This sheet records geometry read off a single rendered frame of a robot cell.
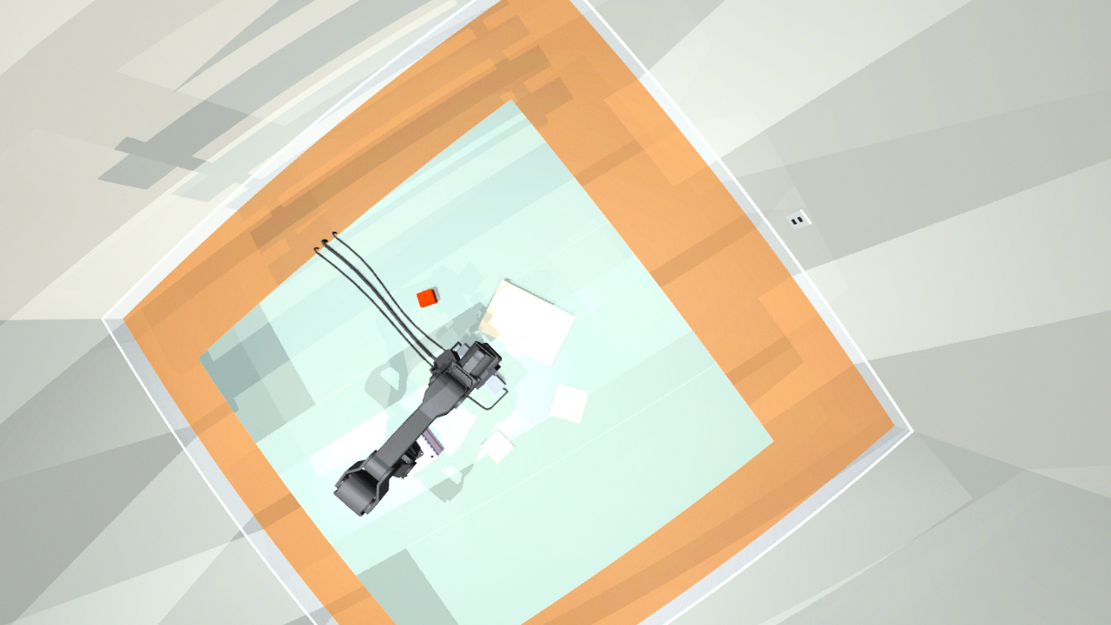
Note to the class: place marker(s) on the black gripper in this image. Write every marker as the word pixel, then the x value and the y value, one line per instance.
pixel 494 363

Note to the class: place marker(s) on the orange flat box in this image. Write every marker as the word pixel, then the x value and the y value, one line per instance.
pixel 427 298

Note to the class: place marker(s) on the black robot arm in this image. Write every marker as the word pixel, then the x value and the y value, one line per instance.
pixel 362 489

